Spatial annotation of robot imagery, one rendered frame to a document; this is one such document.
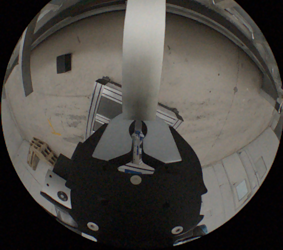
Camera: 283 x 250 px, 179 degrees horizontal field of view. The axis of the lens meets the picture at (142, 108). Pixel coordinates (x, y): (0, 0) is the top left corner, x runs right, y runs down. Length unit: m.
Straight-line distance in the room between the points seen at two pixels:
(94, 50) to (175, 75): 0.82
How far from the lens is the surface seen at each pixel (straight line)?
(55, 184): 0.33
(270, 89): 2.70
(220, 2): 0.35
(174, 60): 0.98
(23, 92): 0.26
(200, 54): 1.10
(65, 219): 0.48
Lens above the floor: 0.94
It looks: 60 degrees down
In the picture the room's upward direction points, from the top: 180 degrees counter-clockwise
